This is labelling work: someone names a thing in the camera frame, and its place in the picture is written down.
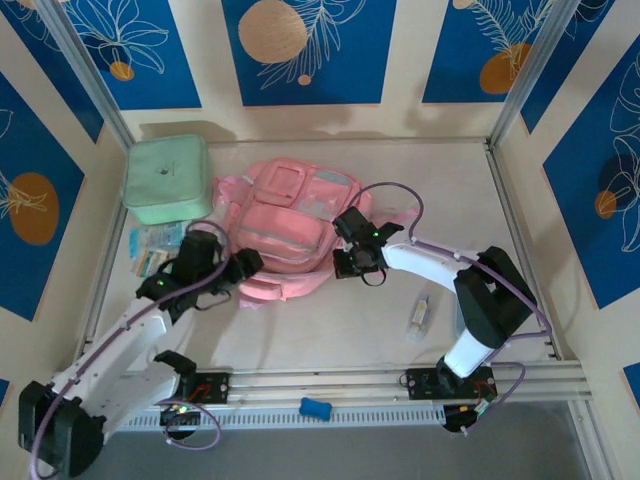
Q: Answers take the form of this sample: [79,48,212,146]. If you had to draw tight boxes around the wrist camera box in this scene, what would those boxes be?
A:
[332,206,372,241]
[177,233,222,281]

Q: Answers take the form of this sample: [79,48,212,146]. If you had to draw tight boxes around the pink school backpack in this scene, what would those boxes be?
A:
[212,157,419,310]

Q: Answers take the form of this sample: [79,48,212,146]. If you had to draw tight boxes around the clear plastic eraser packet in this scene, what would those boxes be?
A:
[404,291,440,346]

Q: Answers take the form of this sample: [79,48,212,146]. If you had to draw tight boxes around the orange green card packet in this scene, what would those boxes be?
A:
[135,248,176,279]

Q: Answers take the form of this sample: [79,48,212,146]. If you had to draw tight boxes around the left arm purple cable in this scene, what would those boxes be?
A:
[29,219,232,480]

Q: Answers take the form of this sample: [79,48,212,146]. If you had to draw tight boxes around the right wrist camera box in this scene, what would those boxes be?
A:
[332,206,372,241]

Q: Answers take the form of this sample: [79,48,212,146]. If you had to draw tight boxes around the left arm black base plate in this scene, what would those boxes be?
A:
[169,372,231,406]

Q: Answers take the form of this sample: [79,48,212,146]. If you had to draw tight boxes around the aluminium frame post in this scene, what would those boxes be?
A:
[484,0,581,151]
[34,0,139,149]

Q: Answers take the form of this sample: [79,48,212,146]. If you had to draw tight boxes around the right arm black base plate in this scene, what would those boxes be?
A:
[405,367,499,401]

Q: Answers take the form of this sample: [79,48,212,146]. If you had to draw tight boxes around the aluminium mounting rail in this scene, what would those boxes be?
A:
[49,362,594,411]

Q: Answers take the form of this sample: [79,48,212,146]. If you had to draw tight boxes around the light blue tissue packet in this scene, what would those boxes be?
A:
[128,222,186,259]

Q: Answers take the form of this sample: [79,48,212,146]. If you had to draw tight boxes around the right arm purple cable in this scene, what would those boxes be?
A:
[357,182,554,439]

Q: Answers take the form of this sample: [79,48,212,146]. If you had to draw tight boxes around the white slotted cable duct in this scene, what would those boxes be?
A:
[119,405,446,432]

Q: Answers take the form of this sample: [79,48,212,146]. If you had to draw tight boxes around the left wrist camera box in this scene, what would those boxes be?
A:
[177,233,222,281]

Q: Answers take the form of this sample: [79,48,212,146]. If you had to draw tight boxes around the blue bone-shaped object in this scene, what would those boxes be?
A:
[298,397,332,422]

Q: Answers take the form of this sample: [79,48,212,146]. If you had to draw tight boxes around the mint green fabric bag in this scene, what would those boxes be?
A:
[122,133,215,226]

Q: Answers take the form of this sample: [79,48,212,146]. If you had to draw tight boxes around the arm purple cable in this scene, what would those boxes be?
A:
[29,219,232,480]
[357,182,554,439]

